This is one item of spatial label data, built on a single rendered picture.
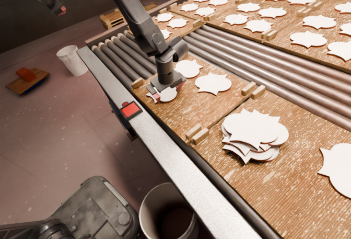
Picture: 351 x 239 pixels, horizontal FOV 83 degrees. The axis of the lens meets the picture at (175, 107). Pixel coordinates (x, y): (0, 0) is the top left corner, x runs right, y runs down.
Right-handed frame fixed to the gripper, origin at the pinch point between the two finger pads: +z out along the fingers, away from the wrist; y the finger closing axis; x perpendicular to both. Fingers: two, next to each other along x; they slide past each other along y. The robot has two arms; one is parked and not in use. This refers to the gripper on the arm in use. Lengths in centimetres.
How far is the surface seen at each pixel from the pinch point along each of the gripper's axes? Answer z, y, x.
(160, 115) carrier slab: 0.6, -7.8, -6.1
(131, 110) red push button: 4.6, -14.5, 5.9
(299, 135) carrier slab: -9.4, 17.0, -42.3
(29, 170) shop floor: 126, -109, 93
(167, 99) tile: 0.6, -1.4, -1.7
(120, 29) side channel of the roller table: 23, 17, 84
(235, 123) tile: -11.5, 4.3, -28.7
